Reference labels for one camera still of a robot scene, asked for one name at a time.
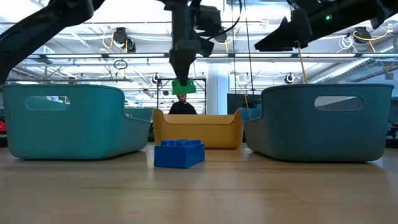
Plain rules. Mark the person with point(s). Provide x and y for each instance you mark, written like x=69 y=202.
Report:
x=183 y=109

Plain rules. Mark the blue toy building block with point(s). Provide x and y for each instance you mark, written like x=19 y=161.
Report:
x=178 y=157

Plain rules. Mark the long ceiling light rail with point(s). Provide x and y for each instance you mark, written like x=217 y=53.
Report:
x=136 y=55

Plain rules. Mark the black monitor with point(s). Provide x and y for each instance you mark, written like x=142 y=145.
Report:
x=236 y=102

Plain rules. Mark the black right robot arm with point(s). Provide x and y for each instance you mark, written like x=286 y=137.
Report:
x=367 y=12

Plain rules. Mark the blue-grey plastic bin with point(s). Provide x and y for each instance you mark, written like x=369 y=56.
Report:
x=311 y=137

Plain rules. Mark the yellow plastic bin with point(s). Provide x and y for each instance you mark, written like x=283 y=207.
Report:
x=199 y=132

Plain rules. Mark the teal plastic bin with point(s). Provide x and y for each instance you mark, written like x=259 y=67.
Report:
x=77 y=133

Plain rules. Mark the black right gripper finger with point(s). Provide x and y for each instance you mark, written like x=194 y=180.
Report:
x=295 y=34

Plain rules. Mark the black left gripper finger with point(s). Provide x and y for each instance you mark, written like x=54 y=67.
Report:
x=183 y=65

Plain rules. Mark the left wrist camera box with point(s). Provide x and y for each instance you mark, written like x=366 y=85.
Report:
x=206 y=17

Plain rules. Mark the green toy building block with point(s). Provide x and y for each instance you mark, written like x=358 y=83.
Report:
x=191 y=90

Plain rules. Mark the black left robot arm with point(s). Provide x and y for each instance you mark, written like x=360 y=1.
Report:
x=37 y=28

